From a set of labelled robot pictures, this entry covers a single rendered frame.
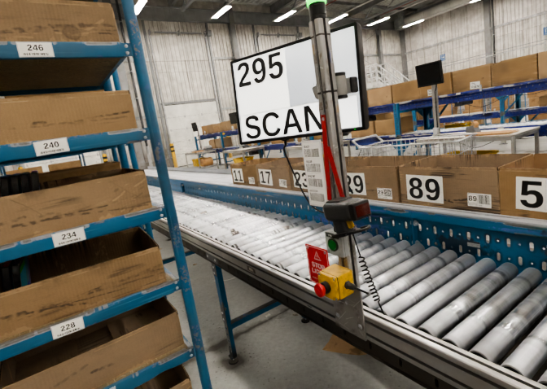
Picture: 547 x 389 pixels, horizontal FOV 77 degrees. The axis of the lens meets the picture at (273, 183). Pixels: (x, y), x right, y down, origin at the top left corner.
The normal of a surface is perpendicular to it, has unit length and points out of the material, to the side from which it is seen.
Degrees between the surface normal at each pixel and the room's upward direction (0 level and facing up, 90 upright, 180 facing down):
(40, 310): 91
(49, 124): 92
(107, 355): 91
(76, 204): 91
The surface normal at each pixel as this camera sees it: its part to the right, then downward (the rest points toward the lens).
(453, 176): -0.81, 0.22
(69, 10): 0.57, 0.05
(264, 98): -0.58, 0.15
